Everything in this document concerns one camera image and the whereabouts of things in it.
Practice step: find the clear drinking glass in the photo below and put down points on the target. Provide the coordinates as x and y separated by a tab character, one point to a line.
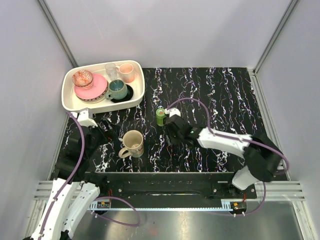
112	71

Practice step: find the green pill bottle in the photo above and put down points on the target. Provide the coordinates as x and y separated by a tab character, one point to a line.
160	117

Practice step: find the black saucer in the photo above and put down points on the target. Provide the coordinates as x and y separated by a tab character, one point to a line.
130	94

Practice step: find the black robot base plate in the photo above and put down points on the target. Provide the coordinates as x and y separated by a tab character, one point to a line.
146	190

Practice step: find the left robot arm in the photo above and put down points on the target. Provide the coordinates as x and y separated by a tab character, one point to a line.
73	187

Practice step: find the teal ceramic mug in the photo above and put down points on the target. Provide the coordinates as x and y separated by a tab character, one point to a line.
117	90

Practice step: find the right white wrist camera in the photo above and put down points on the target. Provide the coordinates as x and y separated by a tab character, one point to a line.
172	112

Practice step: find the patterned plate under pink plate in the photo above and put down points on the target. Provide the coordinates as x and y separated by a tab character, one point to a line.
92	95

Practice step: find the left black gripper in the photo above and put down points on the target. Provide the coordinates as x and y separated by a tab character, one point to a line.
109	135

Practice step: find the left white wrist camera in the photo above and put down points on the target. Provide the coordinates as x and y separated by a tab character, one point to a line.
85	118

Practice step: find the cream ceramic mug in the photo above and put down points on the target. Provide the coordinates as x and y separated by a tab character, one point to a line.
133	142

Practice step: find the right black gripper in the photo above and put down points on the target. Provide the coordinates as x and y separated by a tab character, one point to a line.
171	139

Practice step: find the red patterned bowl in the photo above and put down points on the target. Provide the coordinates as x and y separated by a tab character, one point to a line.
82	79

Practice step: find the white plastic dish tub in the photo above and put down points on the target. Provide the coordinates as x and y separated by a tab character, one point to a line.
72	103

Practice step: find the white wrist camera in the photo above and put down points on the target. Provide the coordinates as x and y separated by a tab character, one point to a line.
85	118
172	112

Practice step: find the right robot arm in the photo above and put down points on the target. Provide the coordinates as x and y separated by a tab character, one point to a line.
261	156

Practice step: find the pink ceramic mug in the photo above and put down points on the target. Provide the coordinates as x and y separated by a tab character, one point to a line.
126	72

